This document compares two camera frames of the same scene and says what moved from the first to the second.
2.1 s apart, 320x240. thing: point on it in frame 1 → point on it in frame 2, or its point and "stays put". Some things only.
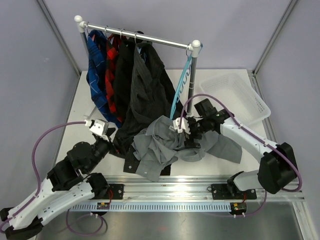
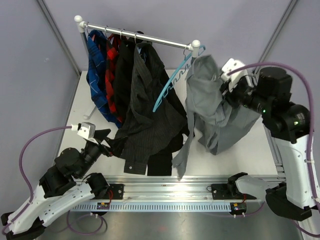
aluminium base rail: (188, 188) stays put
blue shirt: (96, 73) stays put
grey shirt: (157, 148) → (217, 124)
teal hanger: (183, 82) → (163, 92)
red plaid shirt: (113, 41) stays put
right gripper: (190, 142) → (229, 96)
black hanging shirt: (122, 83) stays put
